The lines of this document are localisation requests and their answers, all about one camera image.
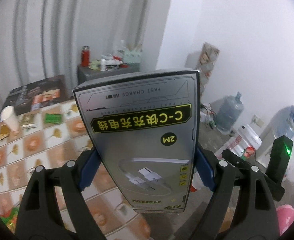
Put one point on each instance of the red thermos bottle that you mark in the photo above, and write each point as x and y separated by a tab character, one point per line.
85	56

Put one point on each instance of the blue water jug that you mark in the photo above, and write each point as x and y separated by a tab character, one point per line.
229	113
283	122

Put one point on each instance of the white red drink bottle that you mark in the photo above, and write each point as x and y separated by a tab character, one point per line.
196	183

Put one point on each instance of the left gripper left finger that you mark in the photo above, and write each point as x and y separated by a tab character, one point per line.
73	178

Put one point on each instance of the tall printed carton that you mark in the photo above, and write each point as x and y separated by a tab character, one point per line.
206	62

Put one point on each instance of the white paper cup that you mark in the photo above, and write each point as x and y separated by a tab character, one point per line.
8	116

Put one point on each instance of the dark printed poster box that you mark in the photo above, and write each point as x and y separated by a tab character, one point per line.
38	94

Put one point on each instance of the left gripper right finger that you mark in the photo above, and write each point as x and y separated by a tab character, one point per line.
219	177

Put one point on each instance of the grey charging cable box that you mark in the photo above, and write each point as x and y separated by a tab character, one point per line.
144	126

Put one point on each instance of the mint green storage basket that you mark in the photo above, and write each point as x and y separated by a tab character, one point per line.
132	56

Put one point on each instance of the white small bottle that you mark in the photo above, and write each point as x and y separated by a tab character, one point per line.
103	65

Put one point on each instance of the large green snack bag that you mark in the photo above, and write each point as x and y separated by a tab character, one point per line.
10	218

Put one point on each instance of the white plastic bucket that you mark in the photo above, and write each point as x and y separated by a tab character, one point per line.
247	142

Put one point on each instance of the grey cabinet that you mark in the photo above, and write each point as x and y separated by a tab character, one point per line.
84	73

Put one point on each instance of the pink plastic bag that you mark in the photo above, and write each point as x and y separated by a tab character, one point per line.
285	215

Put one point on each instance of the small green snack packet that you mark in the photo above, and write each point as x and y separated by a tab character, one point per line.
52	118

